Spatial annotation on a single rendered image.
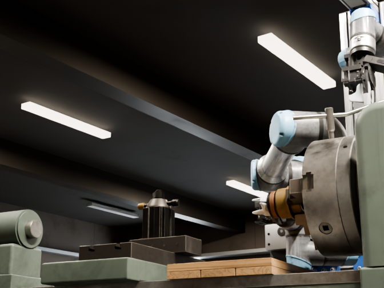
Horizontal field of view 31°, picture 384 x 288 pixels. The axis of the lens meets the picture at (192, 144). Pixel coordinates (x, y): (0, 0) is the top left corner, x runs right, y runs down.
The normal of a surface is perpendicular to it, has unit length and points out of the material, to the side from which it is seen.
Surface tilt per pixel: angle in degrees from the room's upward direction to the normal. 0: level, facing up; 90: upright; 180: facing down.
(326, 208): 111
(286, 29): 180
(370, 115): 90
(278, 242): 90
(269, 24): 180
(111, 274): 90
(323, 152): 55
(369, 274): 90
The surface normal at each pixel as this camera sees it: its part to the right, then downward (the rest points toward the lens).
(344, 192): -0.48, -0.10
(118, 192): 0.82, -0.16
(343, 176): -0.48, -0.33
